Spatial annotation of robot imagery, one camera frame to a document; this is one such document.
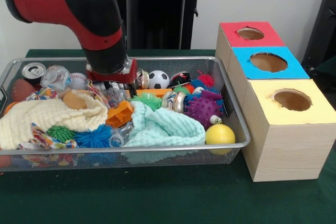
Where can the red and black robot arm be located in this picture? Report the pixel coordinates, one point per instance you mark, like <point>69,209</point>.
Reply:
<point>78,6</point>

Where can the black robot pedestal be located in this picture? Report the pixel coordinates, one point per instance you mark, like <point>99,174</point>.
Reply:
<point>162,11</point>

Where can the tan foam ball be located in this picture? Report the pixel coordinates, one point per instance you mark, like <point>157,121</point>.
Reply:
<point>74,100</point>

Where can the orange plastic block toy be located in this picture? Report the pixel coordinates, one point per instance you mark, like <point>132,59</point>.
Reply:
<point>119,113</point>

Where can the wooden box with three holes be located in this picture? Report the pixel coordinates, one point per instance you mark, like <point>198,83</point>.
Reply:
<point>286,142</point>

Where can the dark green table cloth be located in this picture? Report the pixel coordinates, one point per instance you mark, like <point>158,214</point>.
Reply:
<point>157,197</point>

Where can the black and white soccer ball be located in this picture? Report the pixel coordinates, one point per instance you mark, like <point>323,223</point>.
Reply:
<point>158,79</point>

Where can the cream yellow cloth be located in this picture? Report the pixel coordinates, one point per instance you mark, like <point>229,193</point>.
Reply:
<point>39,113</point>

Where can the purple spiky ball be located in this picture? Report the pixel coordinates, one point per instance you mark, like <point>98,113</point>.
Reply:
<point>202,108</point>

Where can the shallow metal mesh bin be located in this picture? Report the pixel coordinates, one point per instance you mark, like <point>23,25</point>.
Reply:
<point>183,62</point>

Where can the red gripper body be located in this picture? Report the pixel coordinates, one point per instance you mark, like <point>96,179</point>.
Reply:
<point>115,77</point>

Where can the yellow smooth ball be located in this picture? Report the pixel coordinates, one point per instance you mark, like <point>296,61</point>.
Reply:
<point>220,134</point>

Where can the mint green cloth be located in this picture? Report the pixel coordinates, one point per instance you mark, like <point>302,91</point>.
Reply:
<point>162,127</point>

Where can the silver topped drink can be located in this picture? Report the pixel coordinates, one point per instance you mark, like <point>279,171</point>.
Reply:
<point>33,70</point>

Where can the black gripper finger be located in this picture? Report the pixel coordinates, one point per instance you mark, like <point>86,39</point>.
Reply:
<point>107,85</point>
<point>132,89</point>

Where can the black chair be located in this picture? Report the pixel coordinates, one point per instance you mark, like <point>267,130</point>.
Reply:
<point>324,24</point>

